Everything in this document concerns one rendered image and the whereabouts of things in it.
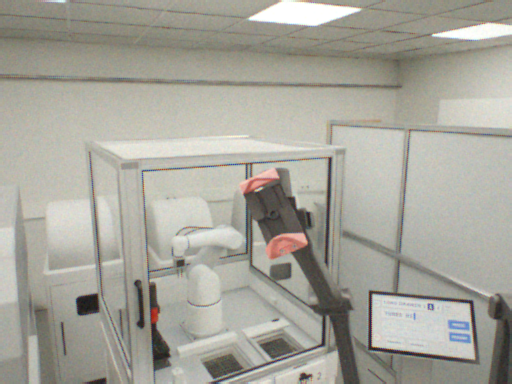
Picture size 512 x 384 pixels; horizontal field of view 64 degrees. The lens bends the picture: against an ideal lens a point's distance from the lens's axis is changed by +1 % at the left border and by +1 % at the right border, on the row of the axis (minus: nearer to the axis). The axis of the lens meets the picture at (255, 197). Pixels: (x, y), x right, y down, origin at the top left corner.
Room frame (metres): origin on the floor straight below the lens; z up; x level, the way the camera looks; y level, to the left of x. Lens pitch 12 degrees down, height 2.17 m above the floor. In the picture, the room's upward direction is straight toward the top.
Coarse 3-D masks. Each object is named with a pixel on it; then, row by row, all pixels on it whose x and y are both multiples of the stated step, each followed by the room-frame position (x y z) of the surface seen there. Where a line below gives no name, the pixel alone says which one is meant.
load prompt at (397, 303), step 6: (384, 300) 2.00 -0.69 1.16; (390, 300) 2.00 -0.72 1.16; (396, 300) 1.99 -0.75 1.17; (402, 300) 1.99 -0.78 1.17; (408, 300) 1.98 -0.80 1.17; (414, 300) 1.98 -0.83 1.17; (384, 306) 1.98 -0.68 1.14; (390, 306) 1.98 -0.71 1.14; (396, 306) 1.97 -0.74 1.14; (402, 306) 1.97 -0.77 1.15; (408, 306) 1.96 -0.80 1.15; (414, 306) 1.96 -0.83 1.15; (420, 306) 1.95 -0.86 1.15; (426, 306) 1.95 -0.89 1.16; (432, 306) 1.95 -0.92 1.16; (438, 306) 1.94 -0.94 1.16
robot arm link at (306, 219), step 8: (280, 168) 0.77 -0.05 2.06; (280, 176) 0.76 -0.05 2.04; (288, 176) 0.77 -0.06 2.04; (288, 184) 0.76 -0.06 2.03; (288, 192) 0.75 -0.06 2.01; (296, 200) 0.80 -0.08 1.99; (296, 208) 0.79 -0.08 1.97; (304, 216) 0.77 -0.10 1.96; (312, 216) 0.80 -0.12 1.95; (304, 224) 0.77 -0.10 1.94; (312, 224) 0.79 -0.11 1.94
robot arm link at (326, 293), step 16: (304, 208) 0.81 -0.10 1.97; (304, 256) 0.84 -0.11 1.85; (320, 256) 0.90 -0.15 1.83; (304, 272) 0.89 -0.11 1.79; (320, 272) 0.88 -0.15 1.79; (320, 288) 0.92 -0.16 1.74; (336, 288) 0.98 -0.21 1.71; (320, 304) 0.98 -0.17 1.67; (336, 304) 0.97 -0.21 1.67; (352, 304) 0.99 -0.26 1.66
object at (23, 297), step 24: (0, 192) 1.86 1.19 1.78; (0, 216) 1.43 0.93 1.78; (0, 240) 1.22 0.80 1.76; (24, 240) 1.90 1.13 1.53; (0, 264) 1.12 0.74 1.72; (24, 264) 1.62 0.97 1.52; (0, 288) 1.07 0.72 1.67; (24, 288) 1.41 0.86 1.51; (0, 312) 1.03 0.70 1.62; (24, 312) 1.25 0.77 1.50; (0, 336) 1.00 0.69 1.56; (24, 336) 1.11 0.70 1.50; (0, 360) 0.98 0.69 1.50; (24, 360) 1.02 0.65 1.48
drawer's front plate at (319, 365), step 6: (324, 360) 1.82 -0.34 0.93; (306, 366) 1.77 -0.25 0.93; (312, 366) 1.78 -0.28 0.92; (318, 366) 1.79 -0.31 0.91; (324, 366) 1.81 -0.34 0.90; (288, 372) 1.72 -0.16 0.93; (294, 372) 1.73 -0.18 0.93; (300, 372) 1.74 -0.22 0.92; (306, 372) 1.76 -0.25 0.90; (312, 372) 1.78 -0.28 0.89; (318, 372) 1.79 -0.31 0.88; (324, 372) 1.81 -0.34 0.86; (276, 378) 1.68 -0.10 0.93; (282, 378) 1.69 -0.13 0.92; (288, 378) 1.71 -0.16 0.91; (294, 378) 1.73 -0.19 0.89; (312, 378) 1.78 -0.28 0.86; (324, 378) 1.81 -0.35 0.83
